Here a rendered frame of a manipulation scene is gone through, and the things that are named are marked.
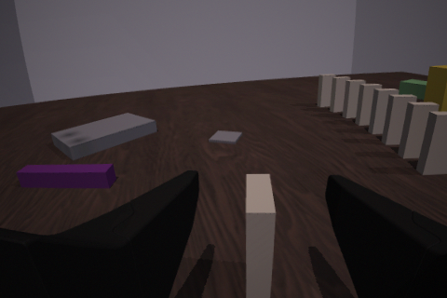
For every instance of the purple rectangular block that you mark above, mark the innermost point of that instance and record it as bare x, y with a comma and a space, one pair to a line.
75, 176

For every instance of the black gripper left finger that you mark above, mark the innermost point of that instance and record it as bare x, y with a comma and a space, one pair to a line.
133, 251

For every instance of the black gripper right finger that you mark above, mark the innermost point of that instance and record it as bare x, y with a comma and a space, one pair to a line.
390, 251

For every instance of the yellow rectangular block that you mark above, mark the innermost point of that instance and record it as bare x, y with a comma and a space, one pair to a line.
436, 90

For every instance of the green rectangular block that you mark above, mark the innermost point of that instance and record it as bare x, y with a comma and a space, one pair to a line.
413, 86

